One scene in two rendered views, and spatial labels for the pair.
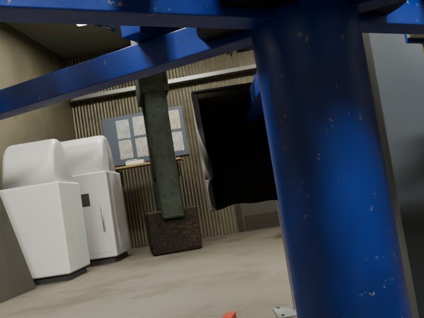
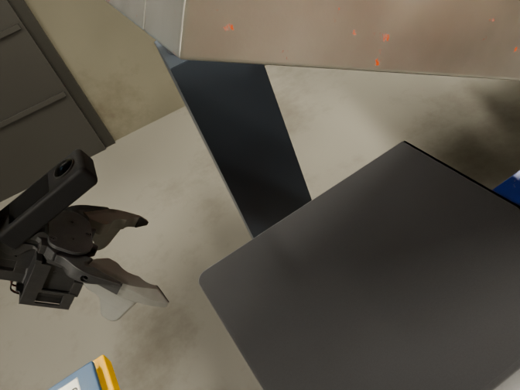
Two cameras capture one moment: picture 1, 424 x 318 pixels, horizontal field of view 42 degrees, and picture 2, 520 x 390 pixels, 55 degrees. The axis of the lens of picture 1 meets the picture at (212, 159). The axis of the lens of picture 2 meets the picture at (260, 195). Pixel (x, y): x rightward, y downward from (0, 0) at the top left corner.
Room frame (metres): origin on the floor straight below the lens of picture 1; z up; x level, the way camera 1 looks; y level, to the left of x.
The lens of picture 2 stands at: (2.36, 0.26, 1.59)
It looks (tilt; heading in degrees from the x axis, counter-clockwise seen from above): 40 degrees down; 258
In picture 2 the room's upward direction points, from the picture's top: 24 degrees counter-clockwise
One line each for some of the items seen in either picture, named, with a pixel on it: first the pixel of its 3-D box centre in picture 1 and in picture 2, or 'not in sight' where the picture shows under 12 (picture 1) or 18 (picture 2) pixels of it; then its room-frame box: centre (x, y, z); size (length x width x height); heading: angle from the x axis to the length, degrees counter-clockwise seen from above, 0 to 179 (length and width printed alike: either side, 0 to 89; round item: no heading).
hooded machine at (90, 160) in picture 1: (89, 199); not in sight; (7.21, 1.65, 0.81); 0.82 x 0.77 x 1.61; 174
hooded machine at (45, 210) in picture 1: (43, 210); not in sight; (5.90, 1.84, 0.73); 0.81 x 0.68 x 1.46; 174
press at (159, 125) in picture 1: (158, 137); not in sight; (7.17, 0.64, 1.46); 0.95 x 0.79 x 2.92; 172
